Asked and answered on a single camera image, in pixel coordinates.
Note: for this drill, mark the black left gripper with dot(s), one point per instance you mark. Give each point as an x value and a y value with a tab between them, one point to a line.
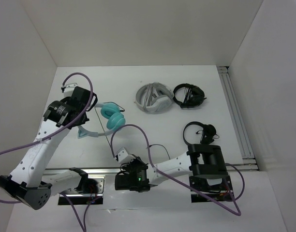
86	119

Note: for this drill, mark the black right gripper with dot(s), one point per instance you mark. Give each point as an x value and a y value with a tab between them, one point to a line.
126	166

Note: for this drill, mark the teal white cat-ear headphones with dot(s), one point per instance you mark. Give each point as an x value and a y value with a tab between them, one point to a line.
115	119

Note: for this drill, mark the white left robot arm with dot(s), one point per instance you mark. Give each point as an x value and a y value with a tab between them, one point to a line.
26	182

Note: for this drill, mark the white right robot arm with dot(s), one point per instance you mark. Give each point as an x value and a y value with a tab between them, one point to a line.
204	165

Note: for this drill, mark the white grey gaming headset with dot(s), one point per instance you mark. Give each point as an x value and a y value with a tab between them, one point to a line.
154	98

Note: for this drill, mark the thin black headset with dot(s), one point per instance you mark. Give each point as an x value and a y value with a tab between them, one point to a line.
208	133

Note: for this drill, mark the black gaming headset with mic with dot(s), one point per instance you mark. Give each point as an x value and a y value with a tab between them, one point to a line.
194	96

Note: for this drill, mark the aluminium right side rails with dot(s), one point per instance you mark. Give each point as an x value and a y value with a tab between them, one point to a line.
249	160

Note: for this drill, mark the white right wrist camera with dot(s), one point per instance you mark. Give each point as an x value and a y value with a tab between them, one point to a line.
123	156

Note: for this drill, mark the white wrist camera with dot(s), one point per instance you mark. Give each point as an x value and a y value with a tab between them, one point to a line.
67	89
123	156

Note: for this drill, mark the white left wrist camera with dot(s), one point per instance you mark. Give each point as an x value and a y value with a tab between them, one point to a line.
67	89

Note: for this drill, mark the aluminium table edge rail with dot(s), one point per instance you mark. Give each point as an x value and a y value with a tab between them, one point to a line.
155	176

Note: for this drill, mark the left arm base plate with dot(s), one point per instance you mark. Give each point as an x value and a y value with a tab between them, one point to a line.
92	191

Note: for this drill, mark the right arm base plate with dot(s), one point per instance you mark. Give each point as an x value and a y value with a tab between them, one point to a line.
219	192

